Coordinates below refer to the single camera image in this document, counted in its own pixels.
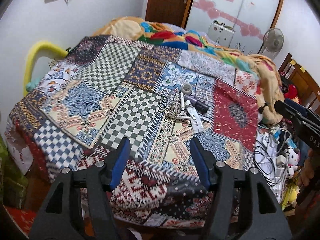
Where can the grey tape roll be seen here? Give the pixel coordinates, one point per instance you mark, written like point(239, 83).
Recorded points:
point(186, 88)

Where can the person's right hand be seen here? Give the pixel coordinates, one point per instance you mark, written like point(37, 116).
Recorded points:
point(307, 172)

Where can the grey standing fan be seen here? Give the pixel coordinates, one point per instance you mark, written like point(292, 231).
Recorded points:
point(273, 41)

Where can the patchwork patterned bedspread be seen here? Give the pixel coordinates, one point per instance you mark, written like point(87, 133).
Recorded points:
point(108, 88)

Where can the white squeezed tube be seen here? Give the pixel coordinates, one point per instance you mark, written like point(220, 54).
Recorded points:
point(196, 122)

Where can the yellow curved bed rail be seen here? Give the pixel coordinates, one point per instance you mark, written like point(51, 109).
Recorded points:
point(33, 55)

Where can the purple black cosmetic tube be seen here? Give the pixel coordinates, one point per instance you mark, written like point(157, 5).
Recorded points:
point(199, 105)

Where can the white wardrobe with hearts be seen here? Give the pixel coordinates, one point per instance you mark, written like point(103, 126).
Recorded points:
point(249, 19)

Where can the clutter pile with cables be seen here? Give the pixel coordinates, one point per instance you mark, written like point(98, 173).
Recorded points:
point(277, 157)

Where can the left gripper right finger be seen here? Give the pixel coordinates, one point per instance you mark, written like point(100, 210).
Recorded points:
point(243, 205)

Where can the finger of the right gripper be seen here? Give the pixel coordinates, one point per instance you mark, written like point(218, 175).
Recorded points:
point(291, 111)

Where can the brown wooden door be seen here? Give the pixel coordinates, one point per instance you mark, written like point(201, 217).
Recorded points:
point(168, 11)

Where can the white box on bed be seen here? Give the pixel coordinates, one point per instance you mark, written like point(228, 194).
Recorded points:
point(220, 33)

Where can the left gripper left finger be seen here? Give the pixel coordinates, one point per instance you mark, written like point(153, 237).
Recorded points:
point(77, 207)

